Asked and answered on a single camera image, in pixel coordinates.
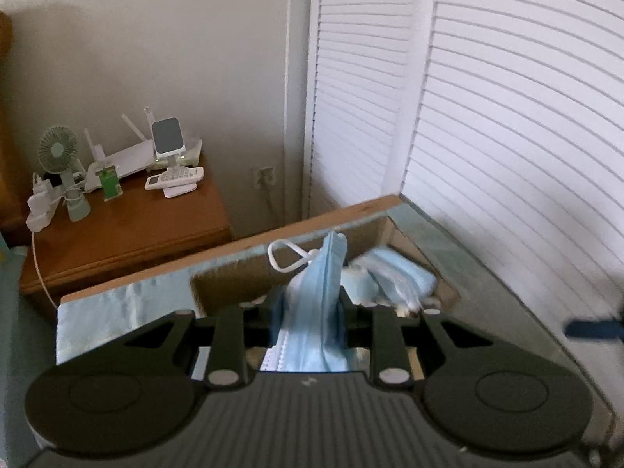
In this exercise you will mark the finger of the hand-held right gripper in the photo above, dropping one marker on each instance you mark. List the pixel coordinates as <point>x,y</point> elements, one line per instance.
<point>594,329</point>

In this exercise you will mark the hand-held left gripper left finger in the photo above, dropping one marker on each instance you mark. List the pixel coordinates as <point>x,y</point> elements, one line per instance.
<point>277,314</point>

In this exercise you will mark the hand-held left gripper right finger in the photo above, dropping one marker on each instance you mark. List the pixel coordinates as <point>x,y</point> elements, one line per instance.
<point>343,321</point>

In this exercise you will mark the cardboard box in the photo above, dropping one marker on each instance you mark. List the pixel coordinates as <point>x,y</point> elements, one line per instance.
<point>234,282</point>

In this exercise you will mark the blue face mask bundle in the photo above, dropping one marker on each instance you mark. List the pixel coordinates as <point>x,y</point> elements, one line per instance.
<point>399,268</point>

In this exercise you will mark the wooden nightstand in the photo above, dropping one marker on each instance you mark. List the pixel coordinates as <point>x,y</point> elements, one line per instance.
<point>146,224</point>

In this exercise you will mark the white remote control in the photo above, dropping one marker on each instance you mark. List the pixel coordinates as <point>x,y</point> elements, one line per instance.
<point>175,177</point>

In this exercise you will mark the white phone stand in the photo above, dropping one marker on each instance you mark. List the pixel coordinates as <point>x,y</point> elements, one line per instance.
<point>165,134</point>

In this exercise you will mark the small green bottle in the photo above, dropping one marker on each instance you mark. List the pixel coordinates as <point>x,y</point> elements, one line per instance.
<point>109,183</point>

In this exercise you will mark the white router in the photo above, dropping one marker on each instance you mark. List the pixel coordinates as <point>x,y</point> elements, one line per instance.
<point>131,158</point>

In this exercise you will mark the white louvered closet doors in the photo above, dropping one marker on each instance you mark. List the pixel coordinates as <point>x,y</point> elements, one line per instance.
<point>487,107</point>

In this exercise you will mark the white power strip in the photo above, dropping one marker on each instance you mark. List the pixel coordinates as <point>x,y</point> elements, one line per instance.
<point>41,204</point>

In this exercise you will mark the small green desk fan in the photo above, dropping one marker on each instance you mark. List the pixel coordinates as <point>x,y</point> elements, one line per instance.
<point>58,146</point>

